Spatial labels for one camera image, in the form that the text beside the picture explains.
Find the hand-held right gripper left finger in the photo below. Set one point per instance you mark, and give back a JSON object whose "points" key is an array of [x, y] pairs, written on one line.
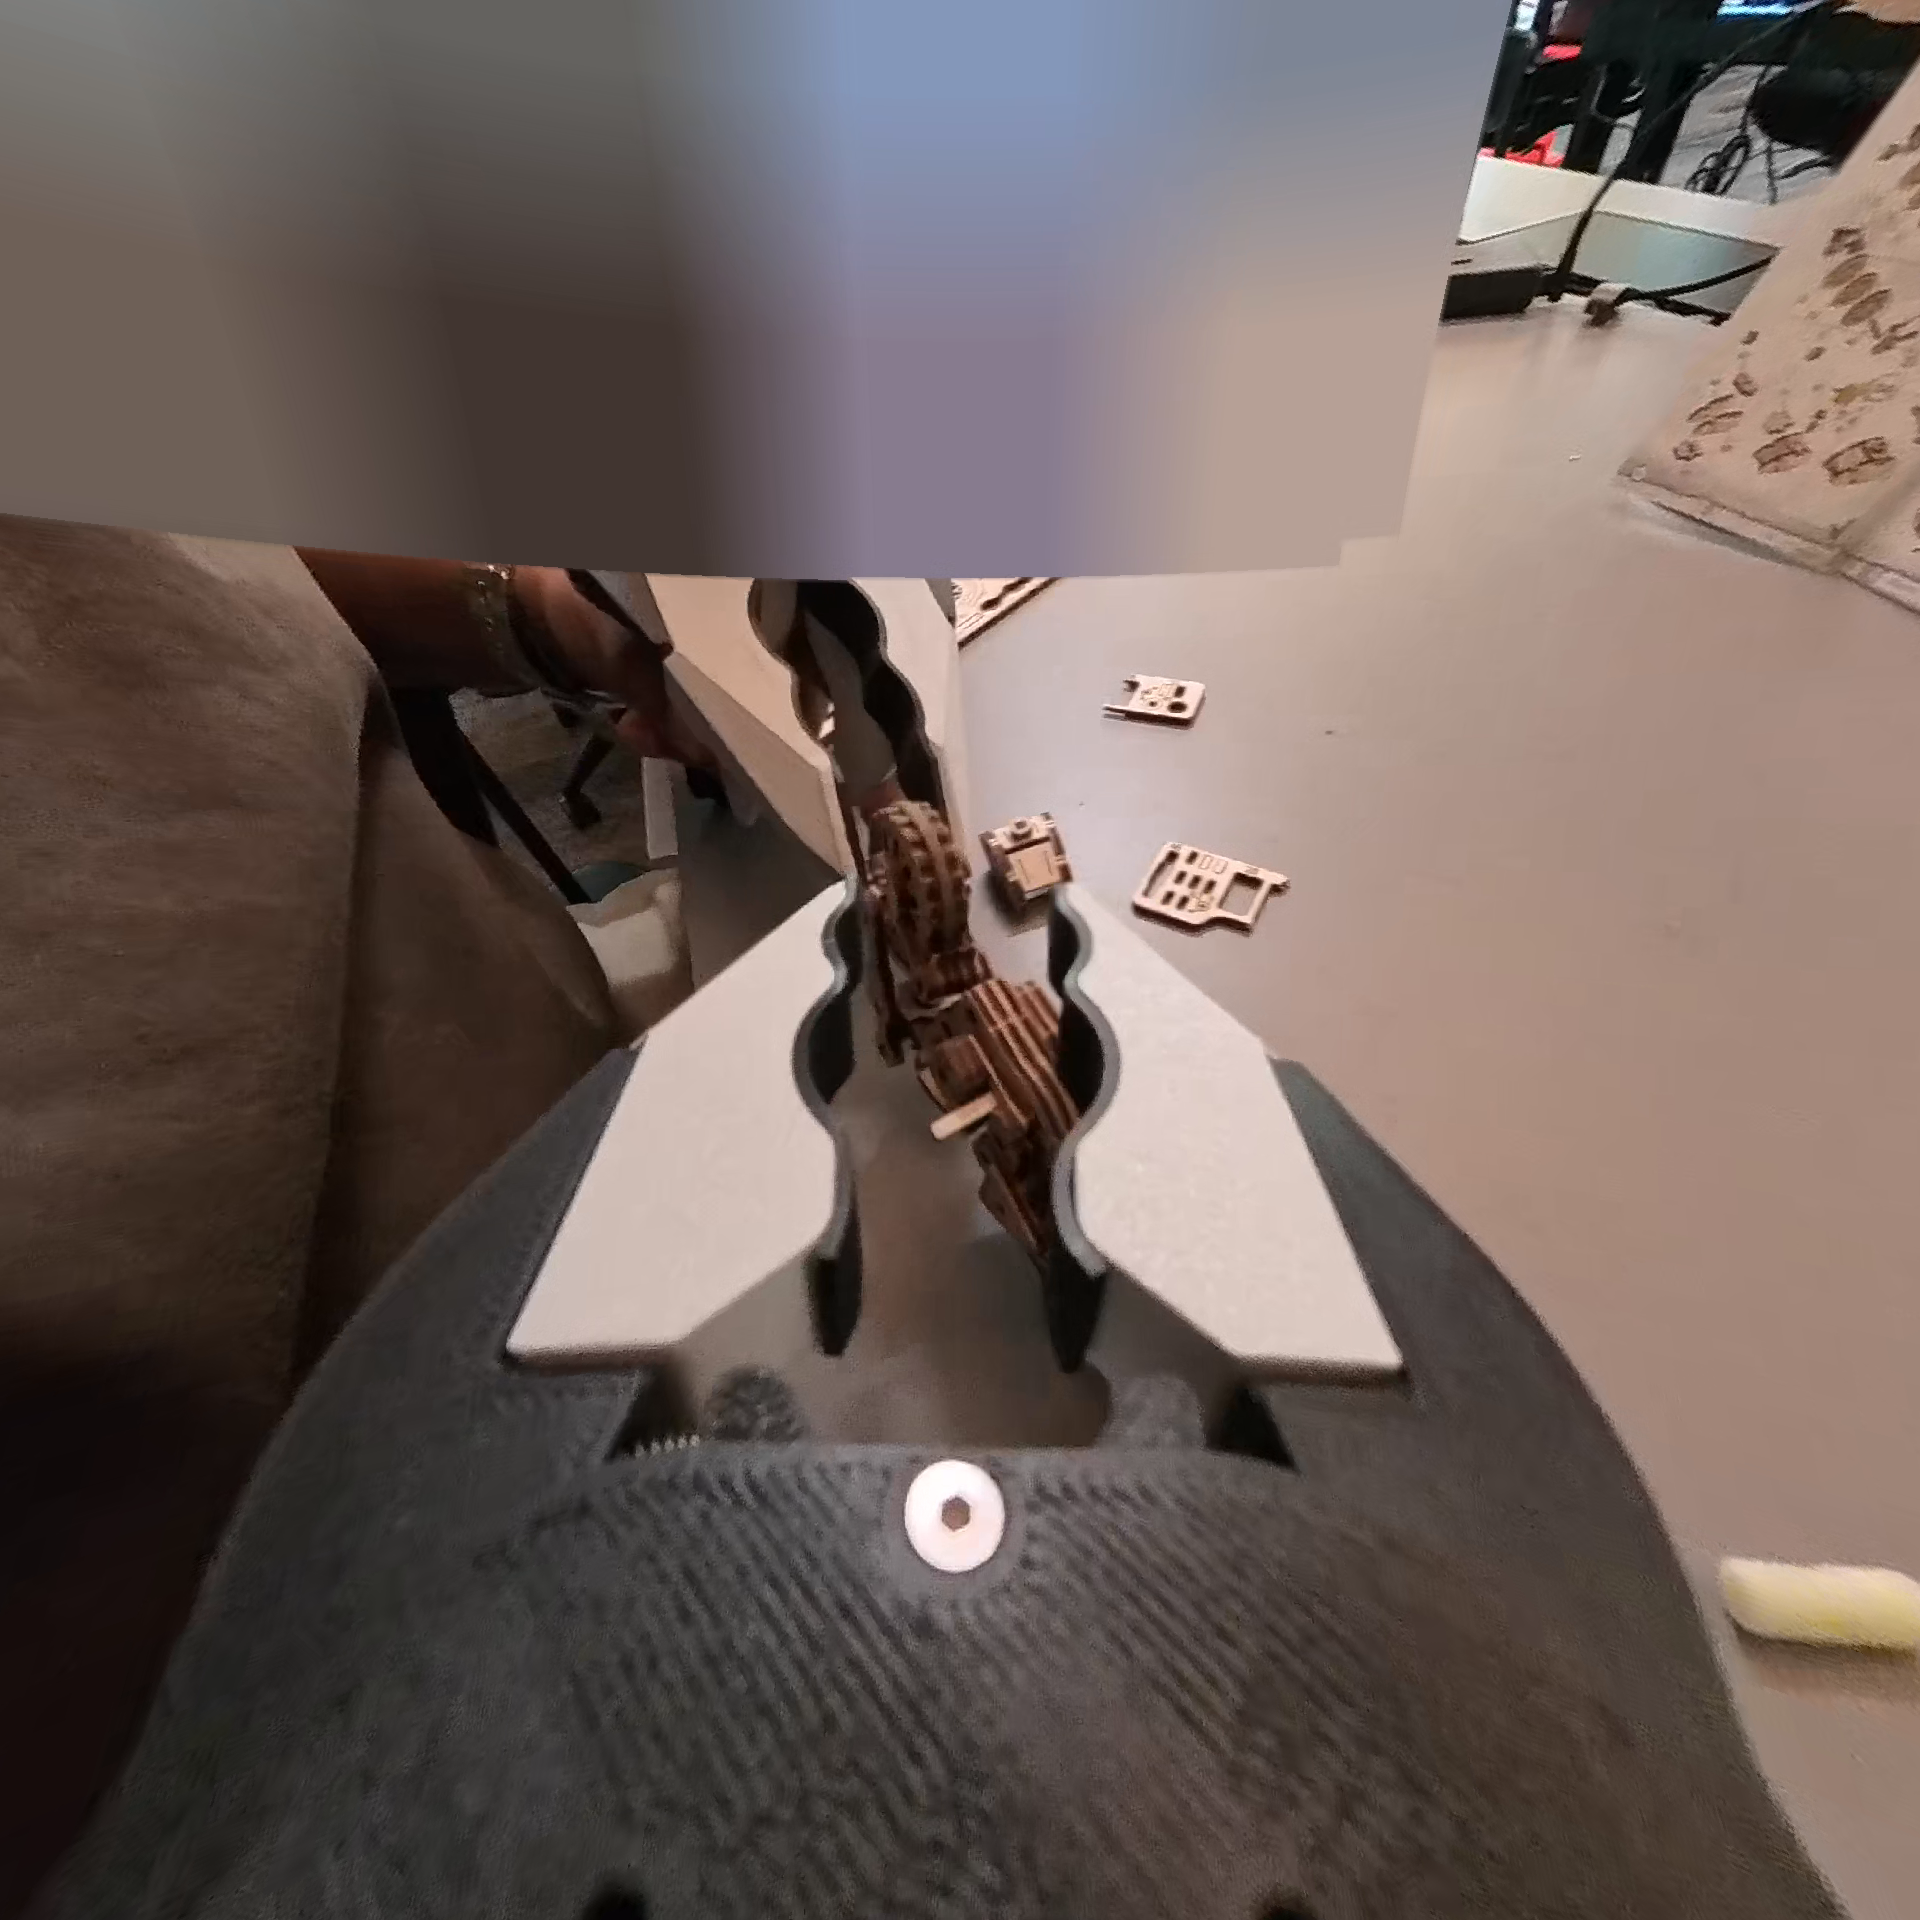
{"points": [[676, 1200]]}

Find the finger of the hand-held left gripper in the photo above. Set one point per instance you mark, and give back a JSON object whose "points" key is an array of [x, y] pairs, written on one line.
{"points": [[721, 674], [927, 661]]}

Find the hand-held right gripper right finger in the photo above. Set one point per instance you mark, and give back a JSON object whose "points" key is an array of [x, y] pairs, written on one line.
{"points": [[1215, 1200]]}

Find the wooden puzzle model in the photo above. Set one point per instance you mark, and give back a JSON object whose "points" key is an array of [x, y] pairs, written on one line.
{"points": [[975, 1036]]}

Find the person's left hand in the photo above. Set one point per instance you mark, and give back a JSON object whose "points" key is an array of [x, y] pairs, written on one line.
{"points": [[557, 644]]}

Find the wooden puzzle sheet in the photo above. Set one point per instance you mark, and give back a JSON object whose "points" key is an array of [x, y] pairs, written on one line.
{"points": [[991, 604]]}

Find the small wooden cube assembly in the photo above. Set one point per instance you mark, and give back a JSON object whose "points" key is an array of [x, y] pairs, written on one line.
{"points": [[1028, 863]]}

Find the small wooden puzzle piece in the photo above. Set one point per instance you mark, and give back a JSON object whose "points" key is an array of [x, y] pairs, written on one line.
{"points": [[1156, 703]]}

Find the person's pale trousers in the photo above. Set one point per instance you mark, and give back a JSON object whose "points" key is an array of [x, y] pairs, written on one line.
{"points": [[639, 937]]}

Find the black chair base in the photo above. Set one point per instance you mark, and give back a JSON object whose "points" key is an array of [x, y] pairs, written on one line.
{"points": [[452, 764]]}

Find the slotted wooden puzzle piece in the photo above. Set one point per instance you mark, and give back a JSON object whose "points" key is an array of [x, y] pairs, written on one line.
{"points": [[1201, 884]]}

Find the person's brown shirt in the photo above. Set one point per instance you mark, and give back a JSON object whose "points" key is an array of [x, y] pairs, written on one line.
{"points": [[182, 900]]}

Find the pale yellow foam piece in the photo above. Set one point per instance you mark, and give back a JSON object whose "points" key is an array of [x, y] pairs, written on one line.
{"points": [[1815, 1605]]}

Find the instruction booklet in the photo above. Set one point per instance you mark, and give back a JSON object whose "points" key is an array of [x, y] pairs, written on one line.
{"points": [[1801, 388]]}

